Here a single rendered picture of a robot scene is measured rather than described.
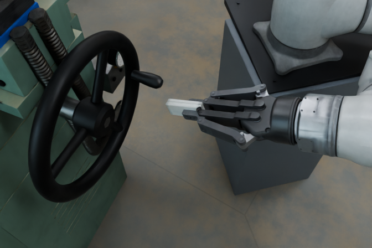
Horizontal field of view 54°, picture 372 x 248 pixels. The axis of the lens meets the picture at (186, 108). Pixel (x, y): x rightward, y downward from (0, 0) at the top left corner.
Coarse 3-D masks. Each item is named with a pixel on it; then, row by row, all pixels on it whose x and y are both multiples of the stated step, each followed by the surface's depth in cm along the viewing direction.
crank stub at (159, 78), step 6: (132, 72) 66; (138, 72) 66; (144, 72) 66; (132, 78) 66; (138, 78) 65; (144, 78) 65; (150, 78) 65; (156, 78) 65; (144, 84) 66; (150, 84) 65; (156, 84) 65
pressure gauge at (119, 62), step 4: (112, 52) 86; (116, 52) 86; (108, 56) 87; (112, 56) 86; (116, 56) 86; (120, 56) 88; (108, 60) 87; (112, 60) 87; (116, 60) 86; (120, 60) 89; (112, 64) 88; (116, 64) 87; (120, 64) 89
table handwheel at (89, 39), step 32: (64, 64) 48; (96, 64) 56; (128, 64) 65; (64, 96) 47; (96, 96) 58; (128, 96) 70; (32, 128) 47; (96, 128) 57; (128, 128) 73; (32, 160) 48; (64, 160) 54; (96, 160) 69; (64, 192) 56
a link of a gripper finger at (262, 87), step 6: (264, 84) 62; (222, 90) 64; (228, 90) 64; (234, 90) 63; (240, 90) 63; (246, 90) 63; (252, 90) 62; (264, 90) 62; (216, 96) 64; (222, 96) 64; (228, 96) 64; (234, 96) 63; (240, 96) 63; (246, 96) 63; (252, 96) 63
